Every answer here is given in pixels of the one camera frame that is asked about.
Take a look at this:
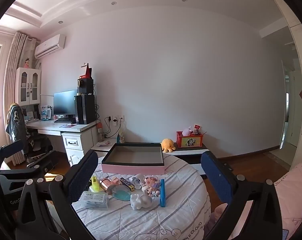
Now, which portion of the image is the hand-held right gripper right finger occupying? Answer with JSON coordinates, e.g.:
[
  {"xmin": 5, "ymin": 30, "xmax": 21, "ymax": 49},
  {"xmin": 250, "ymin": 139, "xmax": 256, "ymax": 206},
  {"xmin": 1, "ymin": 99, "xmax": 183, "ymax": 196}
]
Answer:
[{"xmin": 200, "ymin": 151, "xmax": 290, "ymax": 240}]

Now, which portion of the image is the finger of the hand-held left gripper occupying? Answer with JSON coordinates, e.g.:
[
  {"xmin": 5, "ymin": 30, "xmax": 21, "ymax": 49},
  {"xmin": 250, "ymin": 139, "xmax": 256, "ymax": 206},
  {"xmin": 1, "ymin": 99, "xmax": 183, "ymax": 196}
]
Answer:
[
  {"xmin": 0, "ymin": 139, "xmax": 25, "ymax": 166},
  {"xmin": 0, "ymin": 158, "xmax": 54, "ymax": 183}
]

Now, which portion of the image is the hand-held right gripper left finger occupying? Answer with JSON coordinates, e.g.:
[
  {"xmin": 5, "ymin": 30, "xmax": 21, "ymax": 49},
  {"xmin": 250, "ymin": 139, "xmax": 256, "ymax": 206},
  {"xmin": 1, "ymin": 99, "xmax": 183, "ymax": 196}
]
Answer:
[{"xmin": 15, "ymin": 150, "xmax": 99, "ymax": 240}]

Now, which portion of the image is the yellow highlighter pen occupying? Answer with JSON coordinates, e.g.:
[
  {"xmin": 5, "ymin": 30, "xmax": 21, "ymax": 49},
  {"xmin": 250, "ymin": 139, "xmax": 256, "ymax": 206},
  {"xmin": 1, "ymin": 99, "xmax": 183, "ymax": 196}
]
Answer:
[{"xmin": 90, "ymin": 176, "xmax": 102, "ymax": 192}]

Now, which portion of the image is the rose gold can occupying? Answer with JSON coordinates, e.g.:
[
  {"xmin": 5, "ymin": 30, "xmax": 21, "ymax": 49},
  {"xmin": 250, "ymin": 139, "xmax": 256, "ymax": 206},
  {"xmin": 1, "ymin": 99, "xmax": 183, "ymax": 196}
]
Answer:
[{"xmin": 99, "ymin": 177, "xmax": 115, "ymax": 195}]

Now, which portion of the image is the clear plastic case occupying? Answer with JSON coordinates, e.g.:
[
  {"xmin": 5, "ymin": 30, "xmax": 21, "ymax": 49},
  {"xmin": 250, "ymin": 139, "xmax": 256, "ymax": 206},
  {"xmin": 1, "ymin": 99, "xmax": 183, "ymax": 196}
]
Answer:
[{"xmin": 81, "ymin": 191, "xmax": 109, "ymax": 210}]

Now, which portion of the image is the clear blue dish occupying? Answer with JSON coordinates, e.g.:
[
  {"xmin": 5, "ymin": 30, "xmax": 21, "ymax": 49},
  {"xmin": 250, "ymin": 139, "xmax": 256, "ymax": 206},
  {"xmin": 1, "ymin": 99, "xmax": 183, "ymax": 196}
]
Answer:
[{"xmin": 112, "ymin": 186, "xmax": 132, "ymax": 202}]

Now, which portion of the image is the dark slim box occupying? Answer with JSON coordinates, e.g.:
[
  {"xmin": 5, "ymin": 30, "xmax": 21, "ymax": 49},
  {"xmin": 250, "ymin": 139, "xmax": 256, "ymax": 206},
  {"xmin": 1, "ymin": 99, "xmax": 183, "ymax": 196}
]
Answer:
[{"xmin": 119, "ymin": 177, "xmax": 135, "ymax": 190}]

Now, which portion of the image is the pink storage box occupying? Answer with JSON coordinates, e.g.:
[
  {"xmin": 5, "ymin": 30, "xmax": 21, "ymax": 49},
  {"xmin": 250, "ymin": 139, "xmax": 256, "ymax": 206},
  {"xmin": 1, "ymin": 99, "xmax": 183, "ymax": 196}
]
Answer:
[{"xmin": 101, "ymin": 142, "xmax": 166, "ymax": 175}]

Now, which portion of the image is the blue tube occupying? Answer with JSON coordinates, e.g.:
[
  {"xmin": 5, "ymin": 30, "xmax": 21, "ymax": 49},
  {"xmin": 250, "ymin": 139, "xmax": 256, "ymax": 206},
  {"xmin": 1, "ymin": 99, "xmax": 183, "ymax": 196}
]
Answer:
[{"xmin": 160, "ymin": 179, "xmax": 166, "ymax": 207}]

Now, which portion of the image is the small doll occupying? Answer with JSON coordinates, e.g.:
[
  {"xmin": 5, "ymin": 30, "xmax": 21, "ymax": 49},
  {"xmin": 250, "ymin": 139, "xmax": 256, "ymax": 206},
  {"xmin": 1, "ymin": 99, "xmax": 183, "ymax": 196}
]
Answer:
[{"xmin": 142, "ymin": 185, "xmax": 161, "ymax": 198}]

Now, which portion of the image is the white pig figure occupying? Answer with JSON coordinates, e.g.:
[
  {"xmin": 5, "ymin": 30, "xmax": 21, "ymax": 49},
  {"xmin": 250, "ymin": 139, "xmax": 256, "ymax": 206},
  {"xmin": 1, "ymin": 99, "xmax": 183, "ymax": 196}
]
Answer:
[{"xmin": 129, "ymin": 194, "xmax": 153, "ymax": 210}]

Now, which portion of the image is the white radiator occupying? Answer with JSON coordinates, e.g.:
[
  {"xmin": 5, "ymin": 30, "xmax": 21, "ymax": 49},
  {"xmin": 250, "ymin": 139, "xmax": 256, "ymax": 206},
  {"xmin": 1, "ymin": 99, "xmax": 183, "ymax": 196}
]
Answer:
[{"xmin": 9, "ymin": 150, "xmax": 25, "ymax": 167}]

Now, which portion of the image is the black office chair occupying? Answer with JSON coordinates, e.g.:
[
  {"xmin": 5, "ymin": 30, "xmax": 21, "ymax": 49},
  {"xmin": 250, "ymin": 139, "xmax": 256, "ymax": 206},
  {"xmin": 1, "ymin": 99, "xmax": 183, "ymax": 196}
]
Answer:
[{"xmin": 6, "ymin": 102, "xmax": 62, "ymax": 175}]

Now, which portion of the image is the grey printed jacket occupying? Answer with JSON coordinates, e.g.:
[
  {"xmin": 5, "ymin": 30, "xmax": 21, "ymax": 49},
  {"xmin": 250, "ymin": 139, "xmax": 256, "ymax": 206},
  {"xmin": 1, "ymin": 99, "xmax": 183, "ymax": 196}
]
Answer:
[{"xmin": 5, "ymin": 103, "xmax": 29, "ymax": 143}]

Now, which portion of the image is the black and white cabinet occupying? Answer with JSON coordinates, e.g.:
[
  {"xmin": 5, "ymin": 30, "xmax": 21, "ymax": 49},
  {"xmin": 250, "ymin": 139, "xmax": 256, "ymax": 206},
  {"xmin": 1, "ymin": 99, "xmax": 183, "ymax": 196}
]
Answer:
[{"xmin": 90, "ymin": 137, "xmax": 211, "ymax": 180}]

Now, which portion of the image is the red storage crate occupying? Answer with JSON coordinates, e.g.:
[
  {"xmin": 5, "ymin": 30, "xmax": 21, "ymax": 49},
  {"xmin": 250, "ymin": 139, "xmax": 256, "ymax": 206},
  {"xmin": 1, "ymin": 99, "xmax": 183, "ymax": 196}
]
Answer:
[{"xmin": 176, "ymin": 131, "xmax": 204, "ymax": 148}]

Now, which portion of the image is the row of books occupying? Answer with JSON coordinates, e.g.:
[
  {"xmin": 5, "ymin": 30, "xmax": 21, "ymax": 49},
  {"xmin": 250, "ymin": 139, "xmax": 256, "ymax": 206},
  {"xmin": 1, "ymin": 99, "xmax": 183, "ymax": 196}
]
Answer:
[{"xmin": 24, "ymin": 105, "xmax": 41, "ymax": 120}]

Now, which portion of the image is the white desk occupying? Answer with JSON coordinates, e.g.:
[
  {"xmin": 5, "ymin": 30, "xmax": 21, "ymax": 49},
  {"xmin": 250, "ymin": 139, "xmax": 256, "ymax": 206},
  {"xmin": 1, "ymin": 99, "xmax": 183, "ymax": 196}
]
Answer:
[{"xmin": 24, "ymin": 119, "xmax": 99, "ymax": 167}]

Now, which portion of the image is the blue and white box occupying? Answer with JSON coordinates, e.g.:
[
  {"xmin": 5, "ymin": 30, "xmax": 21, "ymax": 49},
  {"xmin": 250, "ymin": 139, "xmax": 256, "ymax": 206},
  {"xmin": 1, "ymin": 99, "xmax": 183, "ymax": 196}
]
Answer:
[{"xmin": 41, "ymin": 106, "xmax": 52, "ymax": 120}]

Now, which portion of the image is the yellow octopus plush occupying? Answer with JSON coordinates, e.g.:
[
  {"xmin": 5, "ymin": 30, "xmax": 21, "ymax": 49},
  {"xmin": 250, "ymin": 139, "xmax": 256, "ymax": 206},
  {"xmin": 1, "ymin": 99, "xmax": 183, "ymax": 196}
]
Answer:
[{"xmin": 161, "ymin": 138, "xmax": 177, "ymax": 153}]

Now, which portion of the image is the black computer tower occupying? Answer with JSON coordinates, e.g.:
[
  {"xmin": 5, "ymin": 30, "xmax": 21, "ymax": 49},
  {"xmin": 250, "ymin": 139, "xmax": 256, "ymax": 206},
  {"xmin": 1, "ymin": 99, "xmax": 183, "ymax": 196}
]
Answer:
[{"xmin": 74, "ymin": 94, "xmax": 96, "ymax": 125}]

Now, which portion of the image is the white glass-door cabinet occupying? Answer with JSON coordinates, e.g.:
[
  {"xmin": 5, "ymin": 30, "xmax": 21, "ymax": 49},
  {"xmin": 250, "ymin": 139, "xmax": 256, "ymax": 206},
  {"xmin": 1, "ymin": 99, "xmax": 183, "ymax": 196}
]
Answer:
[{"xmin": 15, "ymin": 67, "xmax": 42, "ymax": 105}]

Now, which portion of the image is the black computer monitor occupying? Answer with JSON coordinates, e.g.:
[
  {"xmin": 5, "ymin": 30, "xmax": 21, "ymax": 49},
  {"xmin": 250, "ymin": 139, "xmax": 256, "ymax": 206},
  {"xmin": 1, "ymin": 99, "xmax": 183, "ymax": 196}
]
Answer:
[{"xmin": 53, "ymin": 89, "xmax": 78, "ymax": 120}]

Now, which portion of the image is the pink quilt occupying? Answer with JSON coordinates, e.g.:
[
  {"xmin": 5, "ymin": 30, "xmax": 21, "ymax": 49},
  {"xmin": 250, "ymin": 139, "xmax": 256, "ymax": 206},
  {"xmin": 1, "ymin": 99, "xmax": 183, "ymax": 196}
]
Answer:
[{"xmin": 211, "ymin": 162, "xmax": 302, "ymax": 240}]

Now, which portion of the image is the black speaker box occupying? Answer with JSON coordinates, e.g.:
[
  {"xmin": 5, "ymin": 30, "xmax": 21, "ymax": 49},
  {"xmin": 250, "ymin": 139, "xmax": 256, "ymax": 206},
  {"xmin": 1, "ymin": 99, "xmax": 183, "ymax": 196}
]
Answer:
[{"xmin": 77, "ymin": 78, "xmax": 94, "ymax": 95}]

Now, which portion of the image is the white bedroom door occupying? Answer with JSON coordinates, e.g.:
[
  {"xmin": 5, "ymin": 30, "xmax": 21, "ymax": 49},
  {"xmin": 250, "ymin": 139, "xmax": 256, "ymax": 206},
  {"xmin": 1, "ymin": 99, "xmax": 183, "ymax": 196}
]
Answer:
[{"xmin": 280, "ymin": 60, "xmax": 288, "ymax": 150}]

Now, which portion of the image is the red box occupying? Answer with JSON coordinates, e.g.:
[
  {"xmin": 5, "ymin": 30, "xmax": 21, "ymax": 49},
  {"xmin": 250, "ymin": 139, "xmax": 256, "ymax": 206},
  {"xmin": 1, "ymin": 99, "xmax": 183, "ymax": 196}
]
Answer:
[{"xmin": 79, "ymin": 62, "xmax": 93, "ymax": 79}]

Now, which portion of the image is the white hallway door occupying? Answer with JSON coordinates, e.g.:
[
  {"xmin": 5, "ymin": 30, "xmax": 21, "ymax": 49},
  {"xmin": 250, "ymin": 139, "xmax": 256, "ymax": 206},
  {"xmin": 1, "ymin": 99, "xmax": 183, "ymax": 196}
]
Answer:
[{"xmin": 288, "ymin": 70, "xmax": 302, "ymax": 147}]

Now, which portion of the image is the white air conditioner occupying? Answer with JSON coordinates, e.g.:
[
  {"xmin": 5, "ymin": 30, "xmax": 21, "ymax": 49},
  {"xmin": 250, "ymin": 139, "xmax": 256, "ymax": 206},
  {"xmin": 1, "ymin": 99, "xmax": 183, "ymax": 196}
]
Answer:
[{"xmin": 34, "ymin": 34, "xmax": 66, "ymax": 59}]

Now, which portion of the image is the white wardrobe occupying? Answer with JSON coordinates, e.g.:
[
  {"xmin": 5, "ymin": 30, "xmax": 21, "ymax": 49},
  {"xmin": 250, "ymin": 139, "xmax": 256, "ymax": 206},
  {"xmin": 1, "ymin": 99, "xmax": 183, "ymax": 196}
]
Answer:
[{"xmin": 268, "ymin": 0, "xmax": 302, "ymax": 170}]

